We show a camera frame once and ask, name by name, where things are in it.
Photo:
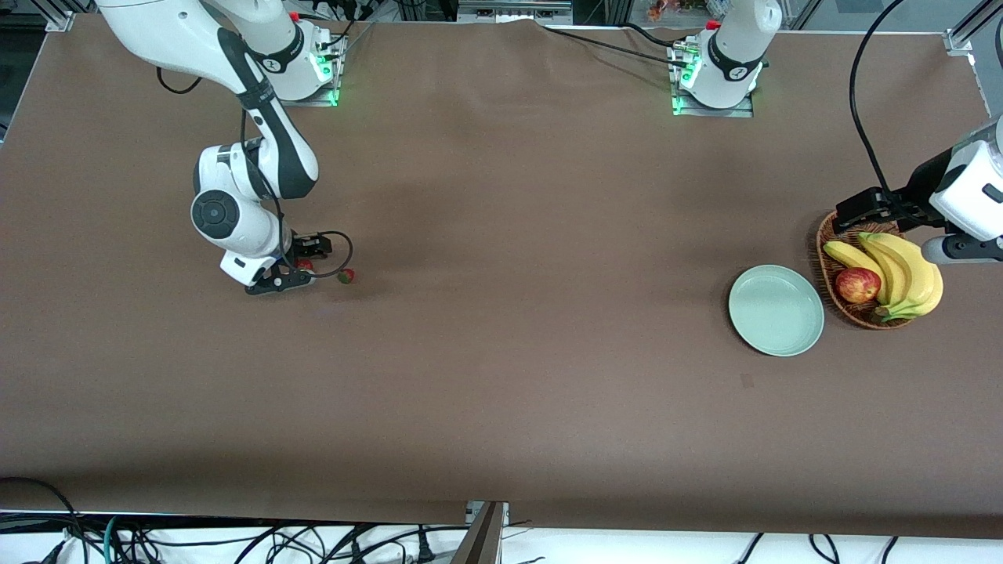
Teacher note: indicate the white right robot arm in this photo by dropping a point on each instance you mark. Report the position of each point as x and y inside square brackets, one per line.
[157, 31]

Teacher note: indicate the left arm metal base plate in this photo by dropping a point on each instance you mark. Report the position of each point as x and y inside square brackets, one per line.
[740, 113]

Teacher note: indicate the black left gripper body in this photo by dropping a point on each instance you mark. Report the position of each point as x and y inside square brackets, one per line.
[923, 185]

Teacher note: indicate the aluminium frame profile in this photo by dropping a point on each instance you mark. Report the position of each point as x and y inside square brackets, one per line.
[957, 41]

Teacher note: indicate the orange background item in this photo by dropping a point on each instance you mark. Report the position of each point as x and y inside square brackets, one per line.
[674, 8]

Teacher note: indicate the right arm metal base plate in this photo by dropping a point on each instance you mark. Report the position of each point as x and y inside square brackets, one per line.
[325, 100]

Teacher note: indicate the grey device box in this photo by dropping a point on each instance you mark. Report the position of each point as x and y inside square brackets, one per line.
[513, 11]

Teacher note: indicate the light green plate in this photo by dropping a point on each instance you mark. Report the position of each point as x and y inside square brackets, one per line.
[776, 310]

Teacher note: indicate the brown wooden post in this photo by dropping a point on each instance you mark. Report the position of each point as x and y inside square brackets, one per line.
[479, 540]

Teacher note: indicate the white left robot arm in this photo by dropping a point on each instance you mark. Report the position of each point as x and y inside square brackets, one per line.
[736, 47]

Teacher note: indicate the red and green strawberry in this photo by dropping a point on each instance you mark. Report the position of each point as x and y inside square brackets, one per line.
[346, 276]

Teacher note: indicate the brown wicker basket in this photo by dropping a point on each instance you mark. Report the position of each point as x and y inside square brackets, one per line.
[827, 274]

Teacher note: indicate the large yellow banana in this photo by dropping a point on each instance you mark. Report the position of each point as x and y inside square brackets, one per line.
[928, 278]

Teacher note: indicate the brown table cover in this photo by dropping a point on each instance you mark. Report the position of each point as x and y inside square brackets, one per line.
[501, 392]

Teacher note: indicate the red apple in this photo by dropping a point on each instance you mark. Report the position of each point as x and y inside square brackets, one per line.
[857, 286]

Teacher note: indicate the aluminium corner bracket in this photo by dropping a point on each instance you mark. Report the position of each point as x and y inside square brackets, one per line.
[61, 21]

